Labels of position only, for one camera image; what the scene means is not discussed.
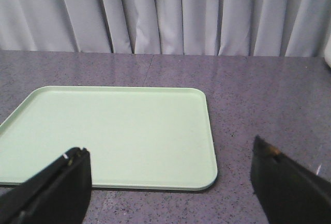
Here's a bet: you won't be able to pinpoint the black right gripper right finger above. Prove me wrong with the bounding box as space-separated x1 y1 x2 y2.
250 136 330 223

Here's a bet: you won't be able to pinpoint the light green plastic tray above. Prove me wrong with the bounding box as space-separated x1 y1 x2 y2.
1 86 218 191

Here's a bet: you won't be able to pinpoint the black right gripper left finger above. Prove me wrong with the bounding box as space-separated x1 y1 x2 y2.
1 147 92 223

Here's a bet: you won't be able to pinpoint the grey pleated curtain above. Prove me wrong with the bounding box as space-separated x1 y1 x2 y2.
1 0 330 57

